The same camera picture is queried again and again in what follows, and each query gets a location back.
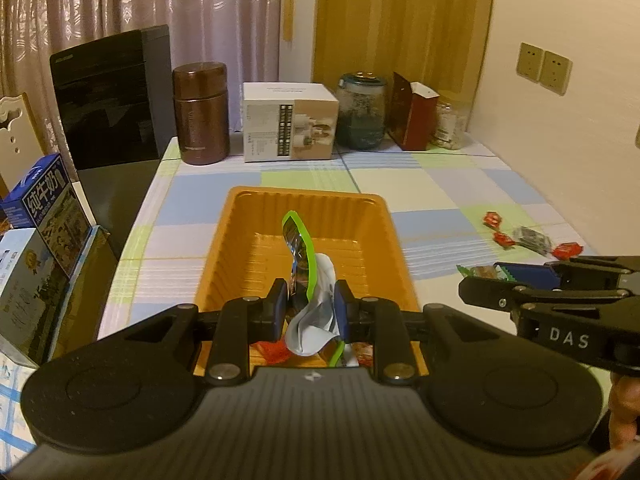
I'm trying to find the green-edged silver snack packet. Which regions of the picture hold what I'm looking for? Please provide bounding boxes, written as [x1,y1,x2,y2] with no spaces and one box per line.
[281,210,352,369]

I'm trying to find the white carved chair back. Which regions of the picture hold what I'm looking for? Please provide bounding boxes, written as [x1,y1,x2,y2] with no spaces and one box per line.
[0,92,44,197]

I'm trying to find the checkered tablecloth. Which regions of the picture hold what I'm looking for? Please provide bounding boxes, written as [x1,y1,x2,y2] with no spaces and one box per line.
[97,132,601,392]

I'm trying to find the orange plastic tray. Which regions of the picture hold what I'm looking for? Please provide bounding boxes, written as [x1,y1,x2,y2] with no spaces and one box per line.
[192,186,431,378]

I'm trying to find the black glossy box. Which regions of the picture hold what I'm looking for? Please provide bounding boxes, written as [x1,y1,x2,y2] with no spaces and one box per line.
[49,25,174,171]

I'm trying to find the pink sheer curtain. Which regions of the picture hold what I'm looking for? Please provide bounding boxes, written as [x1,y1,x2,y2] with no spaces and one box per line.
[0,0,284,201]

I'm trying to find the white blue-lined sheet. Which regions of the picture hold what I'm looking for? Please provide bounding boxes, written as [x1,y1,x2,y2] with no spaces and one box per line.
[0,352,42,461]

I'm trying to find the light blue printed box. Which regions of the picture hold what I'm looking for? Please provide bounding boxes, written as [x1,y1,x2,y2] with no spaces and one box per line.
[0,227,109,369]

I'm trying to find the yellow curtain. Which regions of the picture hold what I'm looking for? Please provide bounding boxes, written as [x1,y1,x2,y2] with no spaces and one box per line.
[312,0,499,134]

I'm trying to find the dark red carton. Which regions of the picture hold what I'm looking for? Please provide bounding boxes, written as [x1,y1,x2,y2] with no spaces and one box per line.
[387,71,441,152]

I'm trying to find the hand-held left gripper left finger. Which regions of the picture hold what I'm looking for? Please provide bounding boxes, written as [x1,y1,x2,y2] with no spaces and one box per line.
[102,279,290,387]

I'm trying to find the dark glass jar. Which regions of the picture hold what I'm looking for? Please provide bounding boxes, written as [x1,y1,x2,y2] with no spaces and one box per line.
[336,72,387,151]

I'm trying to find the clear plastic nut jar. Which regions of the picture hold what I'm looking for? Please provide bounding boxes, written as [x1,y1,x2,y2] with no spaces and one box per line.
[432,90,471,151]

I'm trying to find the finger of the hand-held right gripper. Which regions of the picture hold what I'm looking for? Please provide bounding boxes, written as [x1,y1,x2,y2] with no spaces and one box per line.
[494,255,640,292]
[457,277,632,314]

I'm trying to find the grey snack packet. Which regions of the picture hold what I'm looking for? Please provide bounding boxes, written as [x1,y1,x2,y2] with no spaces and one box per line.
[512,226,554,254]

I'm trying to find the dark red snack packet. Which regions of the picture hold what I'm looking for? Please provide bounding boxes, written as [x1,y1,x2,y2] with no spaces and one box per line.
[351,342,377,368]

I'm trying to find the person's right hand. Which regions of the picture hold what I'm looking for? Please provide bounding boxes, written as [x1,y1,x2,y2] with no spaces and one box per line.
[607,374,640,453]

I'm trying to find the beige wall socket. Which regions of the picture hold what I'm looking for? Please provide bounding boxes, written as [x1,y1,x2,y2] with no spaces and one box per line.
[516,42,545,83]
[540,50,573,95]

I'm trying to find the white printed cardboard box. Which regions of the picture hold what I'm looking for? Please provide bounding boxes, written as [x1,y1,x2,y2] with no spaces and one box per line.
[242,81,340,163]

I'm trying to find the brown green snack packet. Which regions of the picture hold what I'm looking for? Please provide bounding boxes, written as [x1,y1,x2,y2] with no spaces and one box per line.
[456,264,516,284]

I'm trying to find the brown metal thermos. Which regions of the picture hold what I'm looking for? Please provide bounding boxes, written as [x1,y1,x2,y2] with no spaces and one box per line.
[172,61,231,166]

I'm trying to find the blue milk carton box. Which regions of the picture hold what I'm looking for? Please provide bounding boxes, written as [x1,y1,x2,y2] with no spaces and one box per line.
[0,154,97,277]

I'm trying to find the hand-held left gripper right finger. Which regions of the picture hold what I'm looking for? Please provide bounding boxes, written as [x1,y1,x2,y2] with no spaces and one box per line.
[334,279,521,387]

